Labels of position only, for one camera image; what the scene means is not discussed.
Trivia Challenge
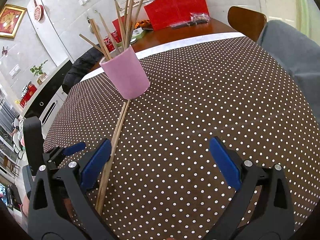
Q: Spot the red gold framed picture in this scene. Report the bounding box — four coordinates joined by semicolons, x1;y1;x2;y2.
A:
0;4;27;39

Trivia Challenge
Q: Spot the pink paper cup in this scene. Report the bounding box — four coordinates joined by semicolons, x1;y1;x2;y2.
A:
99;45;150;100

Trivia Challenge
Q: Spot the red round wall ornament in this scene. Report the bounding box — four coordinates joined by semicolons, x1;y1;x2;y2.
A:
32;0;45;23

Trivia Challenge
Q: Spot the small red box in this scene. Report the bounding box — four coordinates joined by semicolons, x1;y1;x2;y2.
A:
112;15;132;37

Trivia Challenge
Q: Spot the black and white sideboard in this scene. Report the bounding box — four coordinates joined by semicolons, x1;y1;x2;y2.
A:
25;59;74;130

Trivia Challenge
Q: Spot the small potted plant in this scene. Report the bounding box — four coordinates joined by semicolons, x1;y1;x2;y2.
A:
30;59;49;85

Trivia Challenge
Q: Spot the brown polka-dot tablecloth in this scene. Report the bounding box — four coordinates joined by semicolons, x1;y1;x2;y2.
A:
42;34;317;240

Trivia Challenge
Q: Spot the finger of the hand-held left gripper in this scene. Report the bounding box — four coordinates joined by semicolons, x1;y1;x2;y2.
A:
44;142;87;171

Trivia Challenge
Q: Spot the clear plastic packet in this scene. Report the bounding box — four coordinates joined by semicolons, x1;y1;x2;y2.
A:
189;11;210;24

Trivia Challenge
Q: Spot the red tin box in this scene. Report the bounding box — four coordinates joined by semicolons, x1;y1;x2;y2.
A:
19;81;38;108

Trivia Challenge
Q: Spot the brown wooden chair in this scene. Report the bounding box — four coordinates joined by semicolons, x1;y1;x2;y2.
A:
228;6;267;43

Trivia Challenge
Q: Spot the slender wooden chopstick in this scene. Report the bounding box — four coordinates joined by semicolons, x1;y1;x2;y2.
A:
95;101;128;212
99;101;131;215

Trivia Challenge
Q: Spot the grey cloth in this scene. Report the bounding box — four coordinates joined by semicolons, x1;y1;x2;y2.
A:
257;20;320;110

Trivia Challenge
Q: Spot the white table sheet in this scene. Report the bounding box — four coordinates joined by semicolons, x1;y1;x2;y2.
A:
80;31;247;83

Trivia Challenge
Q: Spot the green flat box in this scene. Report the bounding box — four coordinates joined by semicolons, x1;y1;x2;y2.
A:
131;27;145;39

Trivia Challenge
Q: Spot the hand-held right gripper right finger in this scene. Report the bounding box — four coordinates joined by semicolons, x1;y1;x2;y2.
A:
204;137;295;240

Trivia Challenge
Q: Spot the pile of orange snack packets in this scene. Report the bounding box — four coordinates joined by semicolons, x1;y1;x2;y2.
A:
135;19;152;29

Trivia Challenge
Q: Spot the red soda can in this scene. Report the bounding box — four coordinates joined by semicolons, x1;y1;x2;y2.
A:
104;36;118;53
110;30;123;44

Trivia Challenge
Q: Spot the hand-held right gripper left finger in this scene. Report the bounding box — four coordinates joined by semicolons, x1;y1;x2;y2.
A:
27;138;118;240

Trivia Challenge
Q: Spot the black jacket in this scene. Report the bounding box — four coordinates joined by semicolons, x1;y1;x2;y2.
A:
62;45;107;94

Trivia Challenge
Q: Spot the large red gift box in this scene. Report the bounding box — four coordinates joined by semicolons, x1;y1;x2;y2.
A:
143;0;210;32

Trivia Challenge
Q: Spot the bunch of wooden chopsticks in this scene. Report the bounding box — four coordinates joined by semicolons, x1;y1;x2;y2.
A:
79;0;148;61

